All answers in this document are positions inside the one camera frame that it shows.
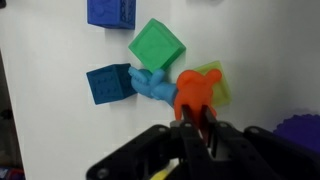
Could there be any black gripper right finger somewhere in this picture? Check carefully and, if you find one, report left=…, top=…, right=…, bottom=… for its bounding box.
left=201, top=104, right=320, bottom=180

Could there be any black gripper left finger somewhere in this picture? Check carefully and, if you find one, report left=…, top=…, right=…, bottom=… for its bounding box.
left=85, top=104, right=219, bottom=180

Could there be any lime green building block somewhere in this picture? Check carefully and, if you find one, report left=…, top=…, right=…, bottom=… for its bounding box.
left=193, top=60, right=232, bottom=108

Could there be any light blue toy figure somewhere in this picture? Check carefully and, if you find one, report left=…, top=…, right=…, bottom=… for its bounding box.
left=127, top=65, right=178, bottom=108

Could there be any navy blue building block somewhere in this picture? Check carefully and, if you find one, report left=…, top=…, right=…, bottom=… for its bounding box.
left=85, top=62, right=138, bottom=106

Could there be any royal blue building block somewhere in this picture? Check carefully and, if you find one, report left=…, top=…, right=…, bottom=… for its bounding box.
left=86, top=0, right=137, bottom=30

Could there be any purple spiky ball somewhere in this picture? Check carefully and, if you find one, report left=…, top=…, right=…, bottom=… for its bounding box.
left=273, top=113, right=320, bottom=154

